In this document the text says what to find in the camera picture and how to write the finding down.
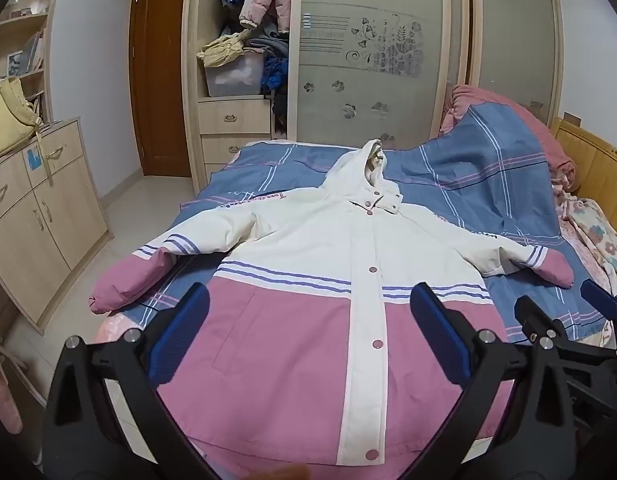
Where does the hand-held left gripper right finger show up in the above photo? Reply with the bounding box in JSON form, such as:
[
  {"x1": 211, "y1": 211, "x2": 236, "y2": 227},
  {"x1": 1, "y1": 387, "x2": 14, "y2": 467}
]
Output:
[{"x1": 399, "y1": 282, "x2": 574, "y2": 480}]

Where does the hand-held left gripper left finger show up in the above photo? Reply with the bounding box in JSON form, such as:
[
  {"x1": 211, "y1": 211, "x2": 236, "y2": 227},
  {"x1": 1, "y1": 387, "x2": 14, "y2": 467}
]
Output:
[{"x1": 41, "y1": 282, "x2": 224, "y2": 480}]

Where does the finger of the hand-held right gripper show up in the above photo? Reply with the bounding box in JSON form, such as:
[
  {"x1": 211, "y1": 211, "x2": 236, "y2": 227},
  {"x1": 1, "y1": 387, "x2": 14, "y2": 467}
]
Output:
[
  {"x1": 580, "y1": 279, "x2": 617, "y2": 326},
  {"x1": 515, "y1": 295, "x2": 572, "y2": 356}
]

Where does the white and pink hooded jacket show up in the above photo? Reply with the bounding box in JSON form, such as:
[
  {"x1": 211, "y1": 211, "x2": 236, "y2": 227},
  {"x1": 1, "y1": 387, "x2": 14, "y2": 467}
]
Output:
[{"x1": 88, "y1": 139, "x2": 575, "y2": 480}]

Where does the grey folded clothes pile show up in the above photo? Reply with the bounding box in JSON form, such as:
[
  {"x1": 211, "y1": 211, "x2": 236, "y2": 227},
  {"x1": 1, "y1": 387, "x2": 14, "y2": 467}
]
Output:
[{"x1": 243, "y1": 32, "x2": 289, "y2": 61}]

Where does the floral bed sheet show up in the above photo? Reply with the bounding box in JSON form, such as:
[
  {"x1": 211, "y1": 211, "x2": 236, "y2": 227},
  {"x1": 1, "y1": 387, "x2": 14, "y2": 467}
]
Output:
[{"x1": 551, "y1": 170, "x2": 617, "y2": 301}]

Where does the wooden bed headboard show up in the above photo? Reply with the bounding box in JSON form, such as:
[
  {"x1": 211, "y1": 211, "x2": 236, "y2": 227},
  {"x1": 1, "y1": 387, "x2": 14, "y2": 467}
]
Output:
[{"x1": 551, "y1": 115, "x2": 617, "y2": 241}]

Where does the blue plaid pink-backed duvet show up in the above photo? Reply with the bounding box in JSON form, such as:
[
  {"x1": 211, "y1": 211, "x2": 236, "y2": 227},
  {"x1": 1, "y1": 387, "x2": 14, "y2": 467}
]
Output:
[{"x1": 96, "y1": 84, "x2": 617, "y2": 361}]

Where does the beige wooden cabinet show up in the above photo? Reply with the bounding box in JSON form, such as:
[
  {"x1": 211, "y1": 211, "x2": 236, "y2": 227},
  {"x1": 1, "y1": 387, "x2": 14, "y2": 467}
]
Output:
[{"x1": 0, "y1": 117, "x2": 112, "y2": 336}]

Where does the pink fuzzy cloth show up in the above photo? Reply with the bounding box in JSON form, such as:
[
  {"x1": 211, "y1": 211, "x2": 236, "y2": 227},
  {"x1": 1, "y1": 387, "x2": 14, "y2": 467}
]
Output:
[{"x1": 0, "y1": 305, "x2": 24, "y2": 436}]

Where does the beige wardrobe drawer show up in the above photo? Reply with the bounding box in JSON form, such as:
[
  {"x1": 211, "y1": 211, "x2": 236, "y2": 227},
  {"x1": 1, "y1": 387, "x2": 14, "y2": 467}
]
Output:
[
  {"x1": 197, "y1": 99, "x2": 272, "y2": 136},
  {"x1": 201, "y1": 135, "x2": 272, "y2": 166}
]

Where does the black hanging garment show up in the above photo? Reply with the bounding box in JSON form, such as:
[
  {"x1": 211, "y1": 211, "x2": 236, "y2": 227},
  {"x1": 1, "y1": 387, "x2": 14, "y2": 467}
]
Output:
[{"x1": 271, "y1": 90, "x2": 289, "y2": 140}]

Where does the brown wooden door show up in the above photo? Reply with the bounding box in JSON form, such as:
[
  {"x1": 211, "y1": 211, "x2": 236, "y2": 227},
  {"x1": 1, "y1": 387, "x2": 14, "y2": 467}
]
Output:
[{"x1": 129, "y1": 0, "x2": 193, "y2": 178}]

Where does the frosted floral sliding wardrobe door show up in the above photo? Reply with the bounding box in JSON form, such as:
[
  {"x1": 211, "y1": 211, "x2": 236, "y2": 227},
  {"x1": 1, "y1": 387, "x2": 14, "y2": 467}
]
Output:
[{"x1": 288, "y1": 0, "x2": 464, "y2": 152}]

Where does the clear plastic storage box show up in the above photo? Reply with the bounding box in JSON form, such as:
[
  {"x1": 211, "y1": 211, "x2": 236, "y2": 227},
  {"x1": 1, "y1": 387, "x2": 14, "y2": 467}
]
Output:
[{"x1": 204, "y1": 55, "x2": 264, "y2": 98}]

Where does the royal blue garment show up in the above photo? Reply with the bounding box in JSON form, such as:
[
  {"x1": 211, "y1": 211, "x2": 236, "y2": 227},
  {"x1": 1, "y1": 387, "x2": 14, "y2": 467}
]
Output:
[{"x1": 261, "y1": 55, "x2": 289, "y2": 93}]

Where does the yellow fabric bag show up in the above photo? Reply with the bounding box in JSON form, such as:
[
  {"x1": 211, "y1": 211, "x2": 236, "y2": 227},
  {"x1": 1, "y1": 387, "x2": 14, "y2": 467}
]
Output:
[{"x1": 0, "y1": 77, "x2": 54, "y2": 183}]

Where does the plain frosted sliding wardrobe door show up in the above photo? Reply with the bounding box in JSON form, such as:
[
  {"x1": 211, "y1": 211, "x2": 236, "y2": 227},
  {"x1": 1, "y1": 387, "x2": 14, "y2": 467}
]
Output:
[{"x1": 466, "y1": 0, "x2": 564, "y2": 126}]

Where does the khaki crumpled garment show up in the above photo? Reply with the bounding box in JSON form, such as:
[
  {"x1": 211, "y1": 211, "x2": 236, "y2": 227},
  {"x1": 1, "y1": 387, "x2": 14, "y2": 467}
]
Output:
[{"x1": 196, "y1": 30, "x2": 249, "y2": 68}]

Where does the beige wooden wardrobe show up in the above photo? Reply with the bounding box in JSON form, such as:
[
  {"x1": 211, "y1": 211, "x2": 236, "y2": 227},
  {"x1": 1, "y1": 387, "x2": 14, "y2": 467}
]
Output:
[{"x1": 181, "y1": 0, "x2": 564, "y2": 196}]

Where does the row of books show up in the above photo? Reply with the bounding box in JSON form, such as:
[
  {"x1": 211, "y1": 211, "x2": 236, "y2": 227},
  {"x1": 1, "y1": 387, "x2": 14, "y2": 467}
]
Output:
[{"x1": 21, "y1": 30, "x2": 46, "y2": 73}]

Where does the beige wall bookshelf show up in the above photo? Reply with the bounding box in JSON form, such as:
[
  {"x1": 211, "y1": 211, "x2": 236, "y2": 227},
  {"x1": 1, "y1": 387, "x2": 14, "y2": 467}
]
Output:
[{"x1": 0, "y1": 0, "x2": 64, "y2": 126}]

